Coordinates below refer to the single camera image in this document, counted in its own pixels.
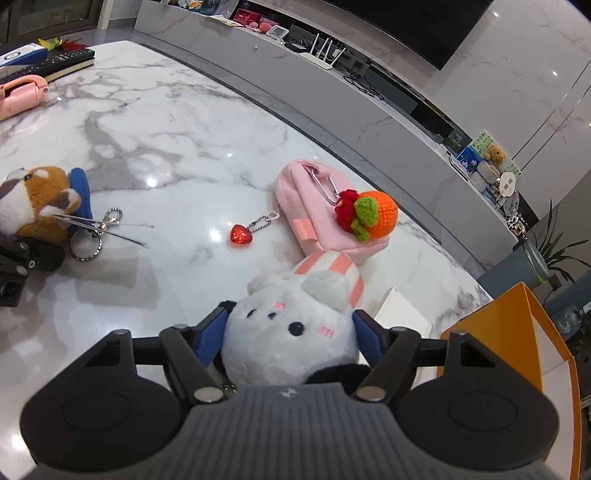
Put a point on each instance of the pink fabric pouch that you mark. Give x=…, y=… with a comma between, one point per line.
x=307, y=193

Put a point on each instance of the orange crochet fruit charm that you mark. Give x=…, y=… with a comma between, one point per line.
x=369, y=215

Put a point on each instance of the red heart charm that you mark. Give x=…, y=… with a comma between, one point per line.
x=242, y=235

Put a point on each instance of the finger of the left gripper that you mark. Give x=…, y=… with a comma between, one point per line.
x=19, y=257

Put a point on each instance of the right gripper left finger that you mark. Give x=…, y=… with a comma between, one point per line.
x=188, y=351

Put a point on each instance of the pink handheld device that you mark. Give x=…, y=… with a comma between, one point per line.
x=22, y=94

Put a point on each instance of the marble tv cabinet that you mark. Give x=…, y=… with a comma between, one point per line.
x=384, y=137

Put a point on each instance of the shiba dog plush sailor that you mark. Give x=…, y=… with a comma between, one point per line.
x=33, y=202

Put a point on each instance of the potted green plant right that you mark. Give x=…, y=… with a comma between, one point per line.
x=545, y=258

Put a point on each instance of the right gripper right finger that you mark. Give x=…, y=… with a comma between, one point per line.
x=390, y=354

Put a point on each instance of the white black panda plush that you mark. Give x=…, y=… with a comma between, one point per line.
x=296, y=326

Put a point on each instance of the silver key ring clasp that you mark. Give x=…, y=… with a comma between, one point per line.
x=97, y=229

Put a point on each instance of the black television screen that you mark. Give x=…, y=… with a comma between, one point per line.
x=433, y=29

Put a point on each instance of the small teddy bear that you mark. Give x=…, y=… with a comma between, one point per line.
x=495, y=155

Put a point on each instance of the white box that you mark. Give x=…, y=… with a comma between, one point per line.
x=395, y=310

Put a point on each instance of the white wifi router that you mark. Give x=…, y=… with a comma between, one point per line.
x=324, y=55

